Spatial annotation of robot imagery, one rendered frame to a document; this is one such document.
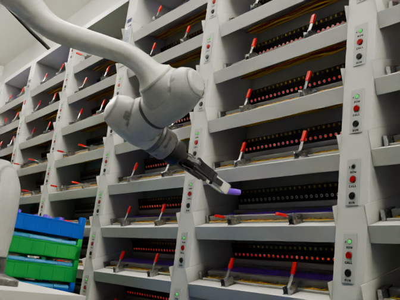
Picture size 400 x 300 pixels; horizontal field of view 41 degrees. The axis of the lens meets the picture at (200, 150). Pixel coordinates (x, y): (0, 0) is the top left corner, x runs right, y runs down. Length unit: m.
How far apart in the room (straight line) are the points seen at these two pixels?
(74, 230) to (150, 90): 0.88
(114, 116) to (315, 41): 0.66
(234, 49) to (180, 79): 0.84
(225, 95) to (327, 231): 0.78
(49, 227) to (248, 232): 0.74
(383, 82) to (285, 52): 0.41
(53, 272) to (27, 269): 0.11
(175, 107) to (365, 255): 0.58
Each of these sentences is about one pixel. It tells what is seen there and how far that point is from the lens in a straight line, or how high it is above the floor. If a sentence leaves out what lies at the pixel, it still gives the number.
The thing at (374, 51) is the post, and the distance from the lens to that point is 1.50.
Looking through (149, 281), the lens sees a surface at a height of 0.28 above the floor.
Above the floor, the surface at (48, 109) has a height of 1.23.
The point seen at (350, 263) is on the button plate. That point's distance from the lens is 1.38.
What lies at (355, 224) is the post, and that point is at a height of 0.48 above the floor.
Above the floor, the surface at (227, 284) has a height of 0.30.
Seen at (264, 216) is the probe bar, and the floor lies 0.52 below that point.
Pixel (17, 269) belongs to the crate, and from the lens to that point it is 1.94.
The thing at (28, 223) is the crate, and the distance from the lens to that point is 1.95.
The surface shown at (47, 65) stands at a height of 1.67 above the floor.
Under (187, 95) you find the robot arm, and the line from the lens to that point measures 1.29.
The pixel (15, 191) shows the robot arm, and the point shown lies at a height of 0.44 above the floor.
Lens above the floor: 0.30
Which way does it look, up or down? 14 degrees up
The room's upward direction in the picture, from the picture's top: 7 degrees clockwise
